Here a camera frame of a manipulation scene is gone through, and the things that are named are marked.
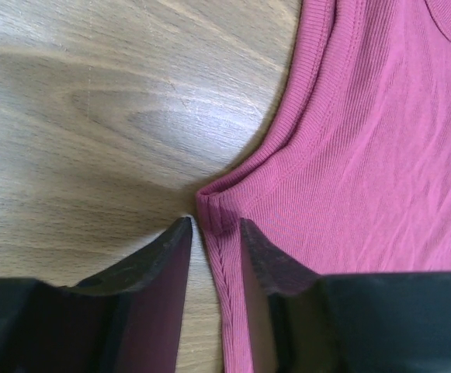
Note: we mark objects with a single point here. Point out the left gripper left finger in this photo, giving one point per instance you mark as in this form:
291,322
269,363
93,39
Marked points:
126,318

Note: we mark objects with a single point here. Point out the maroon tank top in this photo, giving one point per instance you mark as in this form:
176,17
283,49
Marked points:
354,174

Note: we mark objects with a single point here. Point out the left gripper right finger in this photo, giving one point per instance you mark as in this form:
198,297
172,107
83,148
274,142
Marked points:
301,321

